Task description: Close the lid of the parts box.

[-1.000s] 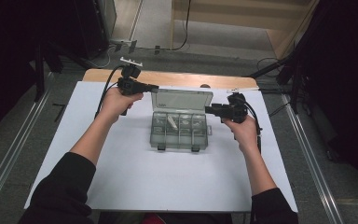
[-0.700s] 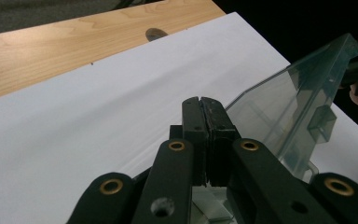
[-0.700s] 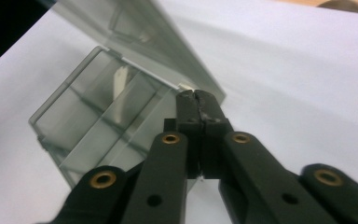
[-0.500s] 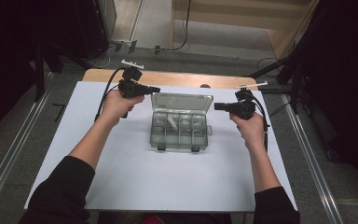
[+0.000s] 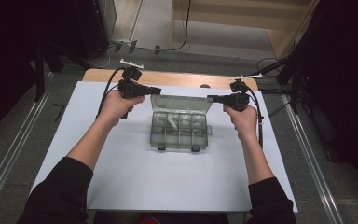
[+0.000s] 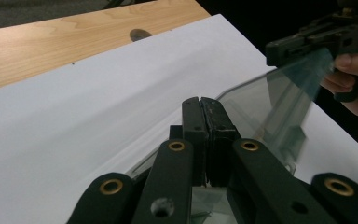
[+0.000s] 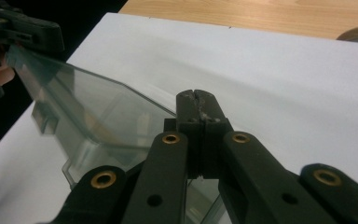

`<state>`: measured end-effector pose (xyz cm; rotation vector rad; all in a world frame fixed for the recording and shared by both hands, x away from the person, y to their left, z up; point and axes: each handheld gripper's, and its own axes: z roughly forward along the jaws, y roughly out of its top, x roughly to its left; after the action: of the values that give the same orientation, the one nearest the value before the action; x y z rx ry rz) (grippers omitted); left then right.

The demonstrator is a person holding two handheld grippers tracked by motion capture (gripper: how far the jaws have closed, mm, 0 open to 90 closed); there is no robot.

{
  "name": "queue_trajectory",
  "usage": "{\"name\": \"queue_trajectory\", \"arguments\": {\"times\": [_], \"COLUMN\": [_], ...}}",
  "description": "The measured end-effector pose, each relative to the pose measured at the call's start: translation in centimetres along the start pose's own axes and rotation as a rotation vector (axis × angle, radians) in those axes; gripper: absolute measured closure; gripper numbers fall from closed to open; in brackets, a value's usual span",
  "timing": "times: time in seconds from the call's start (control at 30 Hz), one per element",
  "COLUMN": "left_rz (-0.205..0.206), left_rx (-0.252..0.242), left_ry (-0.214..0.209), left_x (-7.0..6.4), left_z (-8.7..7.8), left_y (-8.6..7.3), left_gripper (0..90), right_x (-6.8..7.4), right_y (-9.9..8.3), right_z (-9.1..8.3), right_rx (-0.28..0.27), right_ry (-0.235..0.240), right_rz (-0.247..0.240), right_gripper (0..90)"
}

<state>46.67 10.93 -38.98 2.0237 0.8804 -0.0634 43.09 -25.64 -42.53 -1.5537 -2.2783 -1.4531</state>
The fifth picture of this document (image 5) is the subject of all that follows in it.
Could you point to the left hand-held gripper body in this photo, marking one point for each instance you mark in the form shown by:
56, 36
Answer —
130, 85

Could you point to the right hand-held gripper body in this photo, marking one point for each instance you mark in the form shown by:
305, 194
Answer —
239, 99

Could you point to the translucent grey storage box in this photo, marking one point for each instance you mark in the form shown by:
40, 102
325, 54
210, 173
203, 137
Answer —
178, 130

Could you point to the person's right hand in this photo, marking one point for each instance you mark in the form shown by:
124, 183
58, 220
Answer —
245, 123

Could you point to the person's left hand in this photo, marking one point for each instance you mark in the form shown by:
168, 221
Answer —
118, 107

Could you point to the wooden table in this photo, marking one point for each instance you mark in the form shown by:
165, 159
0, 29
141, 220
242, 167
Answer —
180, 79

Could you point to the black tripod leg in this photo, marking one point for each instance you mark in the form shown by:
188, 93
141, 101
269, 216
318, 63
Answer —
273, 66

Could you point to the dark cabinet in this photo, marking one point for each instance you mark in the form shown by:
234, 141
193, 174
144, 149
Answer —
96, 28

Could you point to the beige wooden partition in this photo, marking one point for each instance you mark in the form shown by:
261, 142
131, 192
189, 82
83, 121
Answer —
239, 18

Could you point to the white board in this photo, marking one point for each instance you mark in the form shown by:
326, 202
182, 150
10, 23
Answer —
130, 174

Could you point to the black metal stand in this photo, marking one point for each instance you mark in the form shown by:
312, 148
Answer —
39, 71

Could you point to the black curtain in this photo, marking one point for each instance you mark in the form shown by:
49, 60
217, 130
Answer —
345, 93
6, 62

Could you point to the person's red clothing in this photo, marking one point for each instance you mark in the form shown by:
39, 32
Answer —
145, 218

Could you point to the metal floor rail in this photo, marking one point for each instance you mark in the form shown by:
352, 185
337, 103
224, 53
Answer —
12, 152
313, 161

